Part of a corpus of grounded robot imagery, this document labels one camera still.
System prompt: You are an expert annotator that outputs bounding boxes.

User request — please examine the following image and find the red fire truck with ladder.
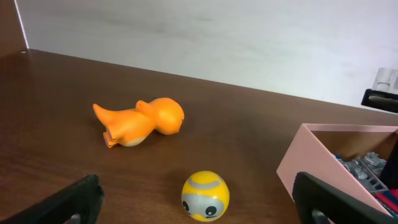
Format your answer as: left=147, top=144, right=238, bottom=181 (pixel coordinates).
left=334, top=152, right=397, bottom=219

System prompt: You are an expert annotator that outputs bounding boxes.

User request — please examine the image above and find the orange dinosaur toy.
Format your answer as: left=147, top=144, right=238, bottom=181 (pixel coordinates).
left=93, top=98, right=185, bottom=148

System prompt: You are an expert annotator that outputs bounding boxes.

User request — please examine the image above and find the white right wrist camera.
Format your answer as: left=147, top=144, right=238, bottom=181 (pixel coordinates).
left=371, top=68, right=398, bottom=95

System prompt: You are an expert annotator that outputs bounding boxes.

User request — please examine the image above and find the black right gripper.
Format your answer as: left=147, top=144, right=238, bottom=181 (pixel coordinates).
left=361, top=89, right=398, bottom=189

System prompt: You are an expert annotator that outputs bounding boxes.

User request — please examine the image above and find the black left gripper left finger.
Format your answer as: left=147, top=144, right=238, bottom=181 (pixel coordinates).
left=1, top=174, right=104, bottom=224

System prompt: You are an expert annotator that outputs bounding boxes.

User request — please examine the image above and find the yellow grey ball toy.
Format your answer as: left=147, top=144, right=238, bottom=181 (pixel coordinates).
left=181, top=170, right=229, bottom=222

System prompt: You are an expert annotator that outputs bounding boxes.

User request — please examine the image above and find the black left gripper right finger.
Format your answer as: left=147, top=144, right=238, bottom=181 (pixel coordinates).
left=292, top=172, right=397, bottom=224

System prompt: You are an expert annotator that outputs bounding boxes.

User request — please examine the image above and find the pink box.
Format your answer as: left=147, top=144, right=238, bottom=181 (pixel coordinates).
left=277, top=123, right=397, bottom=215

